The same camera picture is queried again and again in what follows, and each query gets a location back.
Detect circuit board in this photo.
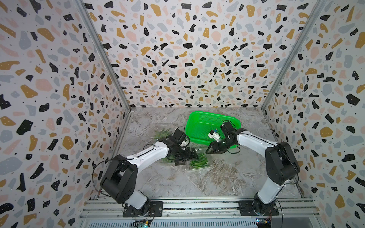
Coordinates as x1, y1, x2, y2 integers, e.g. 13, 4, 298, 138
131, 220, 151, 228
255, 218, 271, 228

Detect green plastic mesh basket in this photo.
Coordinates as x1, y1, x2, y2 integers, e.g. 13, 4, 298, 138
185, 111, 241, 145

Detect aluminium front rail frame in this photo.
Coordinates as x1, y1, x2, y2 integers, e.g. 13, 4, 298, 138
77, 197, 325, 228

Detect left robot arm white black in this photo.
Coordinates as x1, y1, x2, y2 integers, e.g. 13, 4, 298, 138
100, 129, 199, 215

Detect right circuit board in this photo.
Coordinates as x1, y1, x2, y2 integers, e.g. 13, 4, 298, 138
255, 218, 271, 228

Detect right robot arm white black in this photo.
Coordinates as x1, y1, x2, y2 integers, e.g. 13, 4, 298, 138
206, 121, 300, 215

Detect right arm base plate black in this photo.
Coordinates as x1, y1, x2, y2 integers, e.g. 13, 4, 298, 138
238, 200, 279, 216

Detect corner aluminium post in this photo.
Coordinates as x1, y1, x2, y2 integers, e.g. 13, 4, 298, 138
261, 0, 326, 111
74, 0, 131, 113

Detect right corner aluminium post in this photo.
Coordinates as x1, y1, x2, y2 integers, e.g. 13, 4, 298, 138
261, 0, 326, 111

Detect left circuit board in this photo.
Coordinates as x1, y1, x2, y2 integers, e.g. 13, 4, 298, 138
131, 220, 151, 228

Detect left corner aluminium post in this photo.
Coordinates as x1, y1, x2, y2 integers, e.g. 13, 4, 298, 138
74, 0, 131, 113

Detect clear container peppers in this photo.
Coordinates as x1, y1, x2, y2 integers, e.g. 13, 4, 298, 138
186, 153, 212, 172
162, 155, 181, 166
153, 128, 174, 141

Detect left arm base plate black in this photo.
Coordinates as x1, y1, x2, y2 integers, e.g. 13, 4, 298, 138
123, 201, 163, 218

